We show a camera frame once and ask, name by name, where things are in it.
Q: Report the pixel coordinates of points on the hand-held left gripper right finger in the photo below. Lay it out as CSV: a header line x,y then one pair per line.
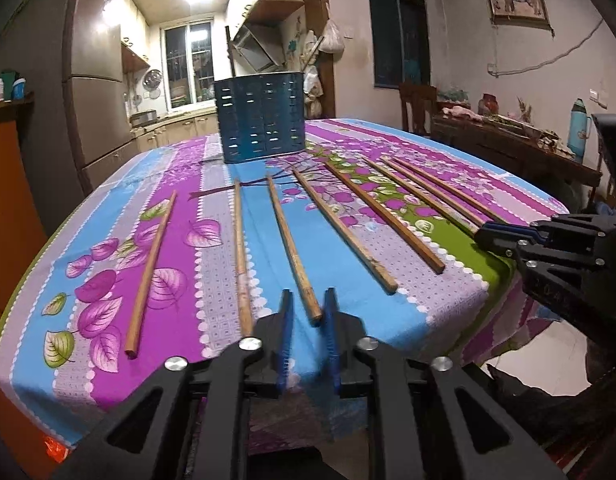
x,y
331,335

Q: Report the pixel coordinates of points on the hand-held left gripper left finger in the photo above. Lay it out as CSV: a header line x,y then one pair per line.
x,y
284,345

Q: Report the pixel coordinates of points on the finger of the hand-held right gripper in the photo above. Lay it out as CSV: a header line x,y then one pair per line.
x,y
507,231
502,247

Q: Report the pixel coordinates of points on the long wooden chopstick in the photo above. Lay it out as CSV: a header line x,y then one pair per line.
x,y
293,250

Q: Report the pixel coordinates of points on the row of wooden chopsticks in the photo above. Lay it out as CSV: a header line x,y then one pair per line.
x,y
154,270

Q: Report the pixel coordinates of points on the blue perforated utensil holder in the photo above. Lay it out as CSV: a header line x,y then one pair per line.
x,y
260,120

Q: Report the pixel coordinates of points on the teal thermos flask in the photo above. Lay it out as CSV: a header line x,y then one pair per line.
x,y
580,132

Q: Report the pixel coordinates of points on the floral purple blue tablecloth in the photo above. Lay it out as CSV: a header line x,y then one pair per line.
x,y
338,270

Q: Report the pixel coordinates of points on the dark wooden side table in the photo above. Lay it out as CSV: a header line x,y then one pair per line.
x,y
512,155

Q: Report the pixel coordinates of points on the group of food bowls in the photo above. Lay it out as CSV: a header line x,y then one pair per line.
x,y
532,132

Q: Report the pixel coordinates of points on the pink plastic bag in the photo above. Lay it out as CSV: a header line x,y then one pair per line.
x,y
460,113

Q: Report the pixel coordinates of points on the red jar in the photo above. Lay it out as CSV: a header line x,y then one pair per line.
x,y
487,105

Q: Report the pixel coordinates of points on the wooden chair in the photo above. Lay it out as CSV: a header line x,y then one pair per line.
x,y
417,107

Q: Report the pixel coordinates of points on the dark curtained window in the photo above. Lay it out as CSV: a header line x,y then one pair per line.
x,y
397,30

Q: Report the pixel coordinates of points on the beige lower kitchen cabinets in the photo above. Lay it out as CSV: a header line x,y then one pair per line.
x,y
183,132

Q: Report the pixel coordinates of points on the hanging cloth bags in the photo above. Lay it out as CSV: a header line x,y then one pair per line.
x,y
313,85

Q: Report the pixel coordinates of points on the white plastic bag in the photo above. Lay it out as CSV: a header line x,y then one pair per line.
x,y
333,40

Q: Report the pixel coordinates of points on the metal pot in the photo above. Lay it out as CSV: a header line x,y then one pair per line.
x,y
144,119

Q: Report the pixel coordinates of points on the brown refrigerator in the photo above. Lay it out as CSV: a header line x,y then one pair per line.
x,y
95,125

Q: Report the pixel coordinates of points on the kitchen window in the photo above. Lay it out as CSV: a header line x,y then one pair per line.
x,y
188,65

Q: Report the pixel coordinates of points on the hanging metal strainers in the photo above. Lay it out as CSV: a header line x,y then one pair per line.
x,y
152,80

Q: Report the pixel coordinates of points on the metal range hood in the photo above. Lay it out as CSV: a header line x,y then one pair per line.
x,y
258,47

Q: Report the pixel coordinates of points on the orange wooden cabinet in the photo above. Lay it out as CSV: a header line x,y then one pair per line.
x,y
8,185

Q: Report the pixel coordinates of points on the white wall socket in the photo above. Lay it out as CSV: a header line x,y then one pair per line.
x,y
594,95

